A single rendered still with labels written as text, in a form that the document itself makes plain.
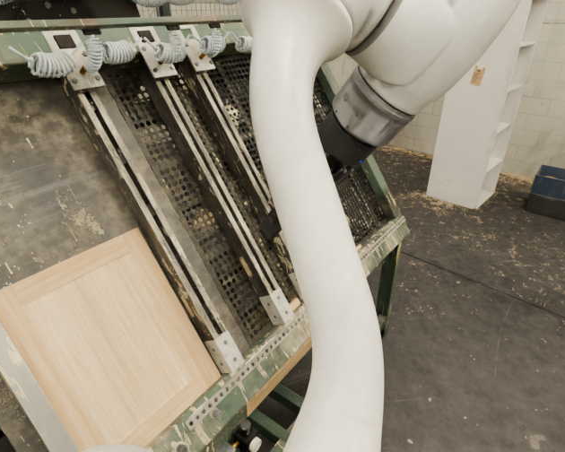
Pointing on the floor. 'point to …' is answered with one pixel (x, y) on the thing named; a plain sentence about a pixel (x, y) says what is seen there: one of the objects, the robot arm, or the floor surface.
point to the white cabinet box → (484, 113)
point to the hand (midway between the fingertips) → (276, 219)
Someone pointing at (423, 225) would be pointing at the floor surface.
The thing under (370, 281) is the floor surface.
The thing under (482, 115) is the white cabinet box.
